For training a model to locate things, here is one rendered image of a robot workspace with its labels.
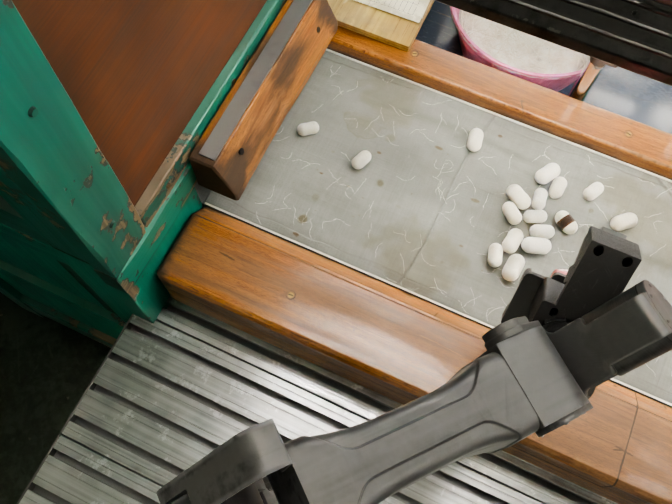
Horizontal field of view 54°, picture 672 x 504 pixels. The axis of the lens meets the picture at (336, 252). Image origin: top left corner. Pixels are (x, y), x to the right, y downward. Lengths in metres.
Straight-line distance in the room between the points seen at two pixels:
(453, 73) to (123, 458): 0.67
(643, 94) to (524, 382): 0.74
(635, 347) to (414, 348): 0.32
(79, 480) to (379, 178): 0.54
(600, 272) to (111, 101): 0.46
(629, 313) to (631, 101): 0.64
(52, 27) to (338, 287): 0.44
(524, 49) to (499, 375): 0.67
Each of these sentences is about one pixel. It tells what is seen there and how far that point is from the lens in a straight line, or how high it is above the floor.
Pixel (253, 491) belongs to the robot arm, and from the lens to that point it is 0.48.
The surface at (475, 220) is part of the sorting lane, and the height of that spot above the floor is 0.74.
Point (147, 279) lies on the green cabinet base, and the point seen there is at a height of 0.77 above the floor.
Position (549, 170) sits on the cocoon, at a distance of 0.94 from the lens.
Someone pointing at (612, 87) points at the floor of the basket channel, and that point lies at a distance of 1.16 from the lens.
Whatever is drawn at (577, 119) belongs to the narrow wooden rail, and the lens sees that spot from 0.99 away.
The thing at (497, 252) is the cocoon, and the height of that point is 0.76.
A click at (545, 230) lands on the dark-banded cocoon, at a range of 0.90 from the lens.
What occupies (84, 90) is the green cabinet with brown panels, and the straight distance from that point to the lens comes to 0.62.
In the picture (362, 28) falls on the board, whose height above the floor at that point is 0.78.
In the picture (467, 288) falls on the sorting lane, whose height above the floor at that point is 0.74.
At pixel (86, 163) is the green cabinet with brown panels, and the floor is 1.02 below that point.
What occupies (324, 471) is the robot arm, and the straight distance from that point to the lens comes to 0.42.
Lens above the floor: 1.54
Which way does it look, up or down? 68 degrees down
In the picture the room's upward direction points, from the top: 2 degrees clockwise
